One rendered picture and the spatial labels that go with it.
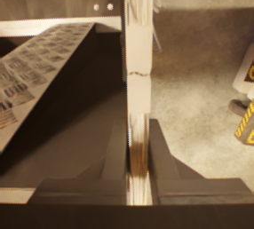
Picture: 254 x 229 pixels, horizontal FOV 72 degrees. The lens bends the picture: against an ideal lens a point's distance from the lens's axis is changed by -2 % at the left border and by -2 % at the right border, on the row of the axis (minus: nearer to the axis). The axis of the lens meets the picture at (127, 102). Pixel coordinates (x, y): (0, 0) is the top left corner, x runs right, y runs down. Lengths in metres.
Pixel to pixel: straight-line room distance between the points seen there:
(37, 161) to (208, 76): 1.08
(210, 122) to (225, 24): 0.62
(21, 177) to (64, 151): 0.05
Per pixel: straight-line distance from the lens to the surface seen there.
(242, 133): 1.05
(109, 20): 0.87
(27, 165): 0.25
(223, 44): 1.18
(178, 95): 1.18
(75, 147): 0.25
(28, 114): 0.31
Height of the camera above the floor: 1.04
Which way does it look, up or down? 64 degrees down
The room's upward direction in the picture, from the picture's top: 177 degrees counter-clockwise
